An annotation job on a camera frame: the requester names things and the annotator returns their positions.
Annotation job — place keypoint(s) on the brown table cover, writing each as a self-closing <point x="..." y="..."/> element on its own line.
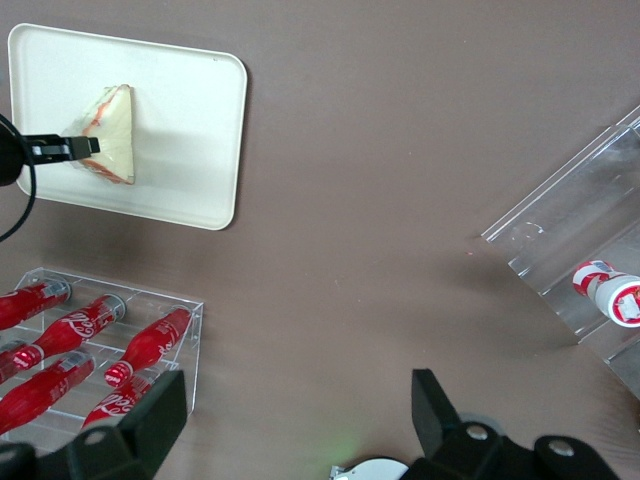
<point x="350" y="200"/>

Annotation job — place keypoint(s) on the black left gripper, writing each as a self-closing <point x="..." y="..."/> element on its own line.
<point x="9" y="150"/>

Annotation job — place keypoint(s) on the clear acrylic bottle rack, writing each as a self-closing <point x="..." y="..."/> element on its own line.
<point x="192" y="320"/>

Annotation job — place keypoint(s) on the clear acrylic stepped shelf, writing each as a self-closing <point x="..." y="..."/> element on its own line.
<point x="575" y="210"/>

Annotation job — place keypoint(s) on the red white yogurt bottle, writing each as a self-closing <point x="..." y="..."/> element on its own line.
<point x="620" y="300"/>

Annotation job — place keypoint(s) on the cream plastic tray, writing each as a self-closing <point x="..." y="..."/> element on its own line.
<point x="190" y="125"/>

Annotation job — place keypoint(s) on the triangle sandwich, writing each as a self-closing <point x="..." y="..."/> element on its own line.
<point x="119" y="130"/>

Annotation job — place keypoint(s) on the red cola bottle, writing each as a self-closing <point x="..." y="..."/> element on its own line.
<point x="6" y="371"/>
<point x="40" y="400"/>
<point x="117" y="402"/>
<point x="75" y="327"/>
<point x="155" y="342"/>
<point x="25" y="307"/>

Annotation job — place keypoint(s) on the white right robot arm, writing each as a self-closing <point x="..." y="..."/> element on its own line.
<point x="375" y="471"/>

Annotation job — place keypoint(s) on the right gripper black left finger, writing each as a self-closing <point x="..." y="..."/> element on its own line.
<point x="145" y="425"/>

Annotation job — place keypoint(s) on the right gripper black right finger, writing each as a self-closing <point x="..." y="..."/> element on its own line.
<point x="440" y="425"/>

